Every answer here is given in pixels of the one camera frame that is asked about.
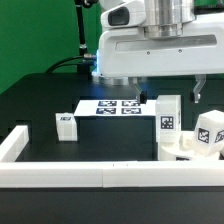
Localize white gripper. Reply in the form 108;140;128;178
97;0;224;104

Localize white round stool seat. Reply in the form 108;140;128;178
158;131;220;161

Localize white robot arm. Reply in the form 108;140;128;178
97;0;224;103

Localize white marker sheet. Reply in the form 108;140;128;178
74;100;156;117

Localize white U-shaped fence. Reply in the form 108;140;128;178
0;125;224;188

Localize black cable with connector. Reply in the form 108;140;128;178
45;53;98;75

